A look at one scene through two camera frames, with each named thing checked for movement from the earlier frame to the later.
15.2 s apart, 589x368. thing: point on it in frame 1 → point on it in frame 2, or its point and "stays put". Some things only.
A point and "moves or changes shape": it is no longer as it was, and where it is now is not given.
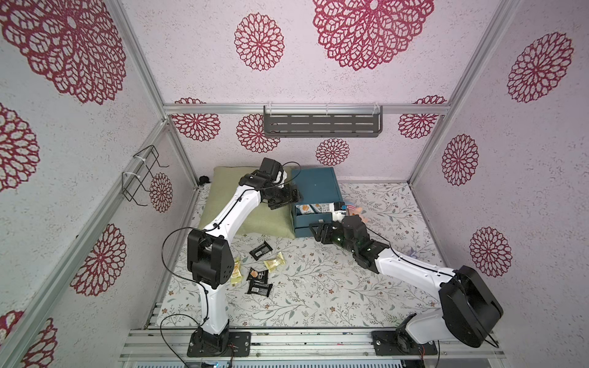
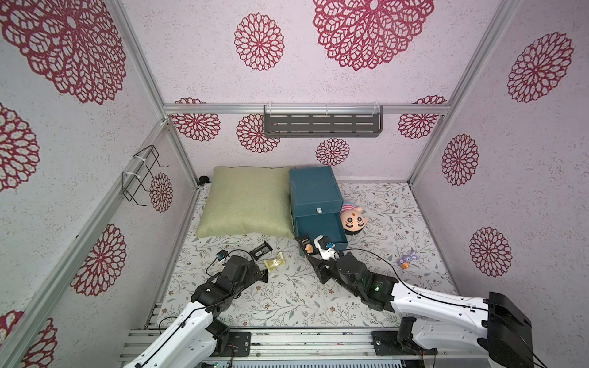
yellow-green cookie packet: x=271 y=264 stays put
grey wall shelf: x=327 y=121 stays put
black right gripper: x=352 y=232 → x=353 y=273
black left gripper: x=291 y=196 → x=249 y=277
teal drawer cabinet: x=320 y=194 stays put
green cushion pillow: x=262 y=221 stays put
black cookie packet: x=260 y=251 stays put
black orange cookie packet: x=261 y=276 moves or changes shape
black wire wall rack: x=146 y=160 stays put
